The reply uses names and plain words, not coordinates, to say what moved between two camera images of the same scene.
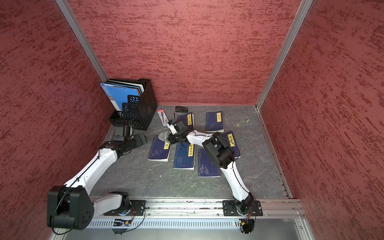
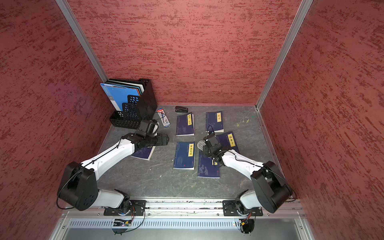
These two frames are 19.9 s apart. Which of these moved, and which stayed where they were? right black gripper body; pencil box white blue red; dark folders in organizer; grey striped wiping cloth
Moved: grey striped wiping cloth; right black gripper body
Stayed: pencil box white blue red; dark folders in organizer
